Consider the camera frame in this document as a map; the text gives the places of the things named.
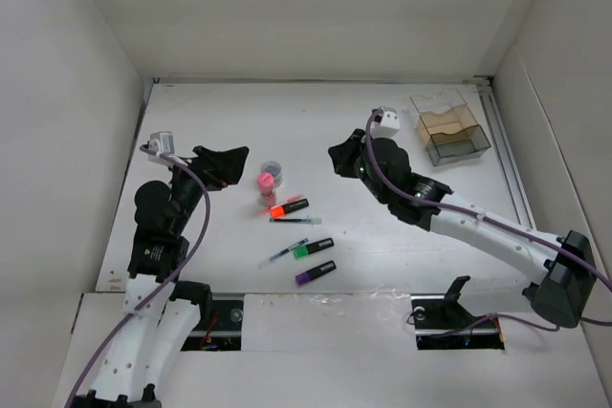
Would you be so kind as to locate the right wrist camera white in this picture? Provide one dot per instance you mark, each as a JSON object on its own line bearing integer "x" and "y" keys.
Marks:
{"x": 386, "y": 123}

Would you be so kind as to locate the blue pen refill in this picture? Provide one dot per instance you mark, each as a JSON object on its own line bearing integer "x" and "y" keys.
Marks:
{"x": 302, "y": 221}
{"x": 283, "y": 252}

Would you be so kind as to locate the purple highlighter marker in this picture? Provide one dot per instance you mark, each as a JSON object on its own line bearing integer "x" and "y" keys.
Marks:
{"x": 313, "y": 274}

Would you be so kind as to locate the green highlighter marker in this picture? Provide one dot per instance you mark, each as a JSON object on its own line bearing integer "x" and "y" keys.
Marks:
{"x": 312, "y": 248}

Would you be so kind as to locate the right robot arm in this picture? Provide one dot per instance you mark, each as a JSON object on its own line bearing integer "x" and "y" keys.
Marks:
{"x": 561, "y": 269}

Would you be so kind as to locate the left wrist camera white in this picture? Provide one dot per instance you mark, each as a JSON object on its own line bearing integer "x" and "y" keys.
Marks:
{"x": 161, "y": 142}

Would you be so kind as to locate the aluminium rail frame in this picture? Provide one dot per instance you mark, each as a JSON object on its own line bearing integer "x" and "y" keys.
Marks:
{"x": 291, "y": 120}

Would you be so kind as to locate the grey plastic tray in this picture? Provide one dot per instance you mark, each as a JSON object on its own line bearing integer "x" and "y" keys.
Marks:
{"x": 469, "y": 143}

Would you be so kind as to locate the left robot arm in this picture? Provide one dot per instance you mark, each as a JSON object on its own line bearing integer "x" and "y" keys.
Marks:
{"x": 159, "y": 311}

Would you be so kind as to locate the amber plastic tray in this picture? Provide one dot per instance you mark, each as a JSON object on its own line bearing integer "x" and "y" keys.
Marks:
{"x": 453, "y": 125}

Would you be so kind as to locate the orange highlighter marker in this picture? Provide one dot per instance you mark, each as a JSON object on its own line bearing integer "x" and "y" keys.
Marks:
{"x": 288, "y": 208}

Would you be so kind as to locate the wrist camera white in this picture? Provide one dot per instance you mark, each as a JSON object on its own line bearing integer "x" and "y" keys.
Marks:
{"x": 386, "y": 123}
{"x": 161, "y": 142}

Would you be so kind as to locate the clear plastic tray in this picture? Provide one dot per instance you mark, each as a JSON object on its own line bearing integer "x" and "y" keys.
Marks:
{"x": 438, "y": 102}

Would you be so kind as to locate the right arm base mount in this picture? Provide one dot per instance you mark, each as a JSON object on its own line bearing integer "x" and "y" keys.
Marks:
{"x": 441, "y": 323}

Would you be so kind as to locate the pink cap lead tube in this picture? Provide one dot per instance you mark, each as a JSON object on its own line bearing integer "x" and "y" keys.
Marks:
{"x": 266, "y": 187}

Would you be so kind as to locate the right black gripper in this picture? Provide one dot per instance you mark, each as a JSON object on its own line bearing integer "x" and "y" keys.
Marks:
{"x": 343, "y": 153}

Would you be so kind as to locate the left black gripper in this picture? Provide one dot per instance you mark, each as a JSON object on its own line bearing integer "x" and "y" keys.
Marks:
{"x": 221, "y": 167}

